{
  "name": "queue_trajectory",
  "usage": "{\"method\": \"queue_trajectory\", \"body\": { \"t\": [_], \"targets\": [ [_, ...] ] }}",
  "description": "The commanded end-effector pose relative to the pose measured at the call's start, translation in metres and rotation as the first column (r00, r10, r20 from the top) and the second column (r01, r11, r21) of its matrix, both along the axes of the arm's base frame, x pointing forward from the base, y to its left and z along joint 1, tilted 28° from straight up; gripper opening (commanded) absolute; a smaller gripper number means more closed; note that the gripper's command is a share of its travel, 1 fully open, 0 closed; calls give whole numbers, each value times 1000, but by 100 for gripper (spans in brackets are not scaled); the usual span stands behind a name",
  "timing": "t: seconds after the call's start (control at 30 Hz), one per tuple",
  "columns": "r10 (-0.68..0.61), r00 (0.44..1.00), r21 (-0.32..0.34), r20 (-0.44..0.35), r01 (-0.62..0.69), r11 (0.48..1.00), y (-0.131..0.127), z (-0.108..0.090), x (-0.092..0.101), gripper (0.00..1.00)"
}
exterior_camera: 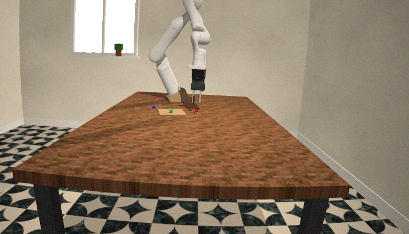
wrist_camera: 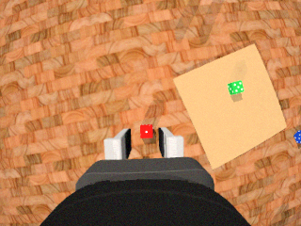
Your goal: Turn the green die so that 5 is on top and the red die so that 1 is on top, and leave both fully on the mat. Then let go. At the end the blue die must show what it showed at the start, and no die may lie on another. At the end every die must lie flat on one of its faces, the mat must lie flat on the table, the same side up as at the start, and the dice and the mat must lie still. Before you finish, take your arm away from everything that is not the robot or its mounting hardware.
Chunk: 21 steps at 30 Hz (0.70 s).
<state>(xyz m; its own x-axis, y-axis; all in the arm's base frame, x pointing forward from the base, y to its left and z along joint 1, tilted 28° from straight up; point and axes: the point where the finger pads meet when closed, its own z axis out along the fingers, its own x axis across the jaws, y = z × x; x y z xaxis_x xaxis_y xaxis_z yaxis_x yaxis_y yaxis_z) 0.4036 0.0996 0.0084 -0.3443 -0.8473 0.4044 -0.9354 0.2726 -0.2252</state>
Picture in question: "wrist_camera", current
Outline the green die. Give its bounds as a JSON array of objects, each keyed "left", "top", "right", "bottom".
[{"left": 228, "top": 80, "right": 245, "bottom": 95}]

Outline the tan square mat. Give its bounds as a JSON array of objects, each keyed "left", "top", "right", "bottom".
[{"left": 173, "top": 43, "right": 287, "bottom": 170}]

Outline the red die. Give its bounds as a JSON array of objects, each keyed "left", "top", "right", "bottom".
[{"left": 140, "top": 124, "right": 153, "bottom": 138}]

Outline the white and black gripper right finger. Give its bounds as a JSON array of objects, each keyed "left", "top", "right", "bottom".
[{"left": 158, "top": 127, "right": 184, "bottom": 158}]

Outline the blue die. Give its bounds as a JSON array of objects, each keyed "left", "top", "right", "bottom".
[{"left": 293, "top": 130, "right": 301, "bottom": 143}]

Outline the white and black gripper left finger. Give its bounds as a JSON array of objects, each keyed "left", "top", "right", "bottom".
[{"left": 103, "top": 128, "right": 132, "bottom": 160}]

